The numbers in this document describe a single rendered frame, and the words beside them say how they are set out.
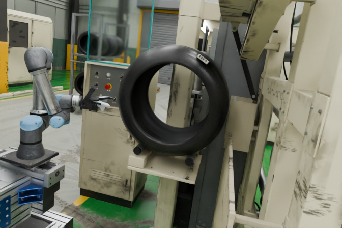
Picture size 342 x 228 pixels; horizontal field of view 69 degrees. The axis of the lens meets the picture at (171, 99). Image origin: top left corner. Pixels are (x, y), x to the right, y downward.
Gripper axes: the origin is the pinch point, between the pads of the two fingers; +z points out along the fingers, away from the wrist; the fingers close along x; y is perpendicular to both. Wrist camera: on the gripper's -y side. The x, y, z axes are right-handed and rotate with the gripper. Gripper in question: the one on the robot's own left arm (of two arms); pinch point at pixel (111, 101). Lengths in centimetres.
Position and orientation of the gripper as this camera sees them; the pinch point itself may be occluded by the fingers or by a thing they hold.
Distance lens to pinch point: 169.1
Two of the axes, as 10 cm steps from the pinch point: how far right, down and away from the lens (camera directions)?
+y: -1.4, 9.4, 3.2
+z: 9.8, 0.9, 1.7
